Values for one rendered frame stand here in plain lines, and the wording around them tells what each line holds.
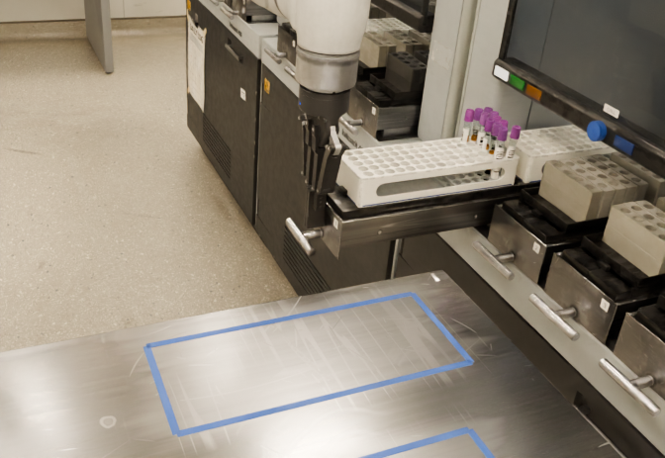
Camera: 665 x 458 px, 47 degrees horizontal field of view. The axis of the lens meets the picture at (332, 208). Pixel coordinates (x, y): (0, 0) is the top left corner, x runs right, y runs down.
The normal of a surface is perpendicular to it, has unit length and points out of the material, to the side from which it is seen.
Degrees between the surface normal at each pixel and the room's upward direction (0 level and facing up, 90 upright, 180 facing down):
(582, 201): 90
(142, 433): 0
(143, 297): 0
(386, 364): 0
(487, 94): 90
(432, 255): 90
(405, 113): 90
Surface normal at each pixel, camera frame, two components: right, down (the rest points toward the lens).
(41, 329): 0.08, -0.87
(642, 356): -0.91, 0.13
